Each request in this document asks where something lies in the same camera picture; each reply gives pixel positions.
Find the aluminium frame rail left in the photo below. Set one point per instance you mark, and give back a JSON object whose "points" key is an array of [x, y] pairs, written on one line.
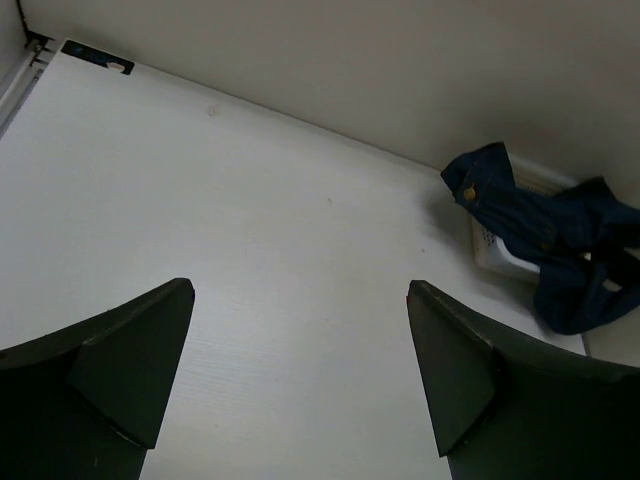
{"points": [[22, 78]]}

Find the black label sticker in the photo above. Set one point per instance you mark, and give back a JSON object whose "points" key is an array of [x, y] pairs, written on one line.
{"points": [[97, 57]]}

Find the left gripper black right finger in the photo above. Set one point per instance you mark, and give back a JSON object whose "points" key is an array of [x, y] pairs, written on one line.
{"points": [[505, 405]]}

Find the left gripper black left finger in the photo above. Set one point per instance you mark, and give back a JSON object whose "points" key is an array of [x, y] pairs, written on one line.
{"points": [[88, 401]]}

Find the dark blue denim trousers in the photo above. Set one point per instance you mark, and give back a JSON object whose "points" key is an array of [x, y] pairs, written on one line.
{"points": [[581, 238]]}

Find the white plastic perforated basket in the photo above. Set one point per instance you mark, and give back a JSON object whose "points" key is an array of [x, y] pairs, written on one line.
{"points": [[490, 251]]}

